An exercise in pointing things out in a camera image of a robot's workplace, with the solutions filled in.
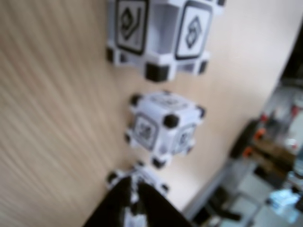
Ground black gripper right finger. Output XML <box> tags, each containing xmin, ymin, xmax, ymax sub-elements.
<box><xmin>138</xmin><ymin>182</ymin><xmax>197</xmax><ymax>227</ymax></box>

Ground blue and white packet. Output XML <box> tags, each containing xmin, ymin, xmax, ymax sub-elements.
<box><xmin>267</xmin><ymin>188</ymin><xmax>300</xmax><ymax>210</ymax></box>

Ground black case with orange latches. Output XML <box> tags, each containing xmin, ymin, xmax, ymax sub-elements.
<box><xmin>231</xmin><ymin>118</ymin><xmax>268</xmax><ymax>162</ymax></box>

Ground white cube, lightning marker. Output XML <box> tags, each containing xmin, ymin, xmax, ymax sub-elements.
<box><xmin>125</xmin><ymin>90</ymin><xmax>206</xmax><ymax>169</ymax></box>

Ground white cube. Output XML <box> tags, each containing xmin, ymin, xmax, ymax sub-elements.
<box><xmin>106</xmin><ymin>0</ymin><xmax>227</xmax><ymax>82</ymax></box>
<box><xmin>105</xmin><ymin>162</ymin><xmax>170</xmax><ymax>227</ymax></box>
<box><xmin>125</xmin><ymin>90</ymin><xmax>206</xmax><ymax>169</ymax></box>

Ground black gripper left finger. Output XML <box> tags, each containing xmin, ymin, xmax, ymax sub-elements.
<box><xmin>82</xmin><ymin>176</ymin><xmax>134</xmax><ymax>227</ymax></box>

